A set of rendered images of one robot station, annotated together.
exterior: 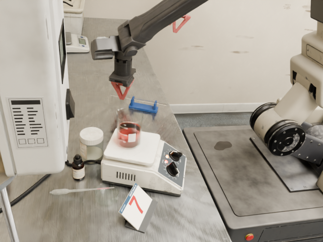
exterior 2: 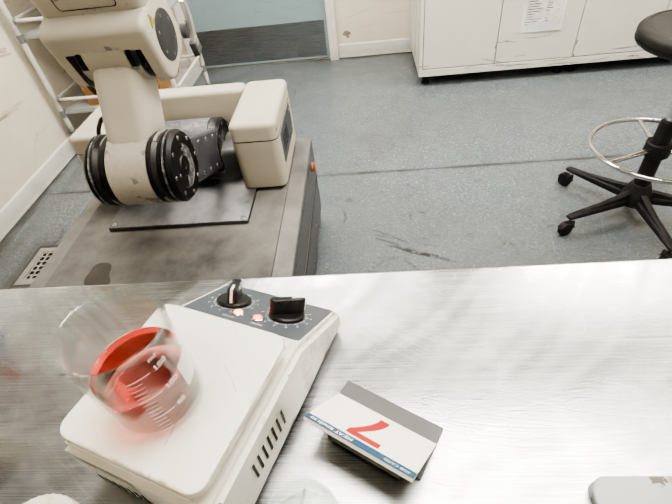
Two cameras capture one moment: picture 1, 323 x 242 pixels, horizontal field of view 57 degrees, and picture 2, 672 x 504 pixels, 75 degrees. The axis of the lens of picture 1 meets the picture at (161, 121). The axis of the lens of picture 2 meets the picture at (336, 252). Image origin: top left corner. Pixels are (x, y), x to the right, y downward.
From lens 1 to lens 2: 47 cm
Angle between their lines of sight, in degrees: 52
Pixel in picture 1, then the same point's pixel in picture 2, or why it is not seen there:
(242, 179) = (195, 273)
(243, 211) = not seen: hidden behind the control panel
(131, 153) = (222, 393)
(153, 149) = (222, 329)
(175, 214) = (388, 350)
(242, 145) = (117, 247)
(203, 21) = not seen: outside the picture
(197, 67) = not seen: outside the picture
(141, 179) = (292, 398)
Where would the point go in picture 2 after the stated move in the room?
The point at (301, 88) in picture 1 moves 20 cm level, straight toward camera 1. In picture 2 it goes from (115, 73) to (162, 95)
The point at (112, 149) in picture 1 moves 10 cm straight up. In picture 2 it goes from (176, 456) to (102, 370)
